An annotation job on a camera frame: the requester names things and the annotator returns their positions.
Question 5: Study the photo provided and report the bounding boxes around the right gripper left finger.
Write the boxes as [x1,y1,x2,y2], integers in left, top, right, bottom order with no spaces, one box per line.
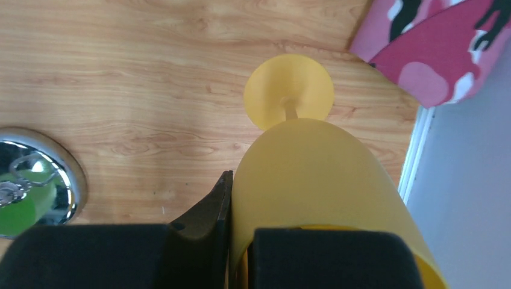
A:
[1,171,233,288]

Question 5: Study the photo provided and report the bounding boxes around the yellow wine glass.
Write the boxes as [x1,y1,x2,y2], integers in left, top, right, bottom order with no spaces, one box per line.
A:
[229,54,448,288]

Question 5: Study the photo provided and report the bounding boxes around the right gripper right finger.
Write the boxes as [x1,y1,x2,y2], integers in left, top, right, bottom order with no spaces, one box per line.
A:
[248,228,424,288]

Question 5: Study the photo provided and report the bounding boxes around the pink camouflage cloth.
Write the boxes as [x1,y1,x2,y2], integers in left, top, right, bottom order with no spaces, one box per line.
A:
[350,0,510,108]

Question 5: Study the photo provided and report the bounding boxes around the chrome wine glass rack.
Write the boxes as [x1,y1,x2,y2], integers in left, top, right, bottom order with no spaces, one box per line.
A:
[1,127,88,239]

